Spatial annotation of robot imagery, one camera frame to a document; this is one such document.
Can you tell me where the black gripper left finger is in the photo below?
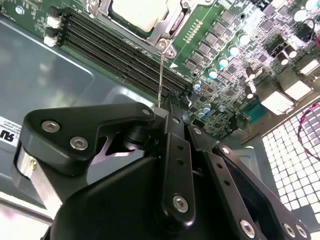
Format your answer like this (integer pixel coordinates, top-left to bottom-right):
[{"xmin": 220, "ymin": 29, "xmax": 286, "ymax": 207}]
[{"xmin": 14, "ymin": 94, "xmax": 198, "ymax": 228}]

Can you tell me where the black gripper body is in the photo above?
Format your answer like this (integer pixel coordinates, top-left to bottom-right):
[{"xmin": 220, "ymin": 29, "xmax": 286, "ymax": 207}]
[{"xmin": 41, "ymin": 124, "xmax": 312, "ymax": 240}]

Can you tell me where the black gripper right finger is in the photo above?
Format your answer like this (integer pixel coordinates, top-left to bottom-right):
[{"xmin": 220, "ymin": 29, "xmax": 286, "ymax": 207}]
[{"xmin": 183, "ymin": 98, "xmax": 312, "ymax": 240}]

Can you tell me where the metal locking lever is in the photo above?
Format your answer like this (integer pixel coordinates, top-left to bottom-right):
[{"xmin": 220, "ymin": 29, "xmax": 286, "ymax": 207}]
[{"xmin": 156, "ymin": 41, "xmax": 176, "ymax": 110}]

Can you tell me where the silver CPU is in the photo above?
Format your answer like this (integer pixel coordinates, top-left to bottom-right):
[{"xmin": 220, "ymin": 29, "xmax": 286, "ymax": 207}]
[{"xmin": 109, "ymin": 0, "xmax": 171, "ymax": 33}]

